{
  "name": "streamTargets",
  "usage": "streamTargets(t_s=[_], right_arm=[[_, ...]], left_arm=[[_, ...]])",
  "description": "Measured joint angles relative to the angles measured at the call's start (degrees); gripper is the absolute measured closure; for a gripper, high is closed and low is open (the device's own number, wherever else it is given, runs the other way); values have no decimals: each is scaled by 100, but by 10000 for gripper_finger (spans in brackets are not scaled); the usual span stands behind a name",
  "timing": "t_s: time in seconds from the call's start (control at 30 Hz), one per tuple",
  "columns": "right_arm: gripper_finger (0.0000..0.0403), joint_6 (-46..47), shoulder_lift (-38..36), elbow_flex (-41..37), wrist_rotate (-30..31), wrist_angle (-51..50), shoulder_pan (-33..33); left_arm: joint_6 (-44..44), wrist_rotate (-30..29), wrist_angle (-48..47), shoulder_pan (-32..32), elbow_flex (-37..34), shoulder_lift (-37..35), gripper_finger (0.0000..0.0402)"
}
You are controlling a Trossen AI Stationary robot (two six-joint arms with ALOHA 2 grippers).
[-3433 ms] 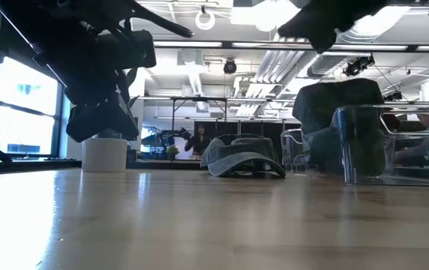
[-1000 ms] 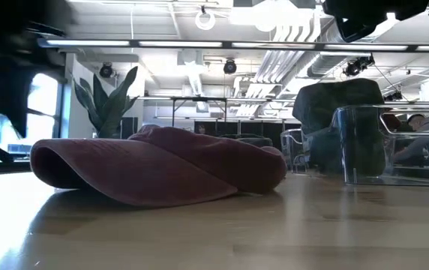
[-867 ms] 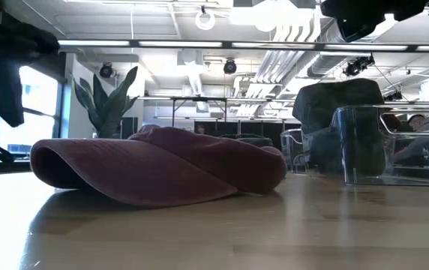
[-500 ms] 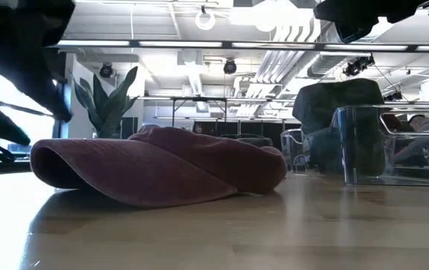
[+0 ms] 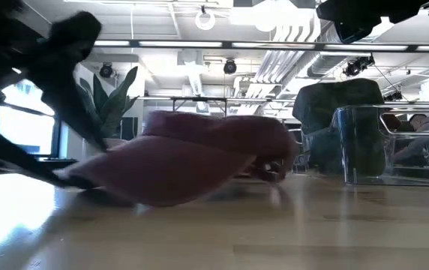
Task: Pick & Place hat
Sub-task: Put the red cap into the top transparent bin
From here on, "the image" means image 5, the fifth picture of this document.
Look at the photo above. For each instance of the clear plastic bin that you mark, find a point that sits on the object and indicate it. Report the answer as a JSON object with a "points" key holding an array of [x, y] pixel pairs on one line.
{"points": [[413, 182]]}

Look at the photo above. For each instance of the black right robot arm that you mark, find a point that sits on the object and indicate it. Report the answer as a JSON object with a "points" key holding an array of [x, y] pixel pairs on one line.
{"points": [[357, 15]]}

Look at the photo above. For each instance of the long ceiling light strip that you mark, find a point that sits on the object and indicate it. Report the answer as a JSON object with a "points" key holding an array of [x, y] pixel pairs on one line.
{"points": [[274, 45]]}

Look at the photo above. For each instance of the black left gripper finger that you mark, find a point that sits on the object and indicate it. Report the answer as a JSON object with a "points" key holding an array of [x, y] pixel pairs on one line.
{"points": [[75, 108], [12, 157]]}

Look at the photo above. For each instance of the faded red baseball cap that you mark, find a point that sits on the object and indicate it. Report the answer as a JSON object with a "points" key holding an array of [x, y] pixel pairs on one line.
{"points": [[169, 165]]}

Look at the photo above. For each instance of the green snake plant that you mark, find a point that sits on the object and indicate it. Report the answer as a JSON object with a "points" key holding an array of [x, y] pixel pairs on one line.
{"points": [[111, 108]]}

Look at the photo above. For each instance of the person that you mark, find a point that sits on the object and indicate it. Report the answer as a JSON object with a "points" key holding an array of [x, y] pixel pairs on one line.
{"points": [[428, 142]]}

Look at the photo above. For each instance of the dark rectangular panel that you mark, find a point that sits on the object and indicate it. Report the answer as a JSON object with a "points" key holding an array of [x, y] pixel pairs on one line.
{"points": [[129, 128]]}

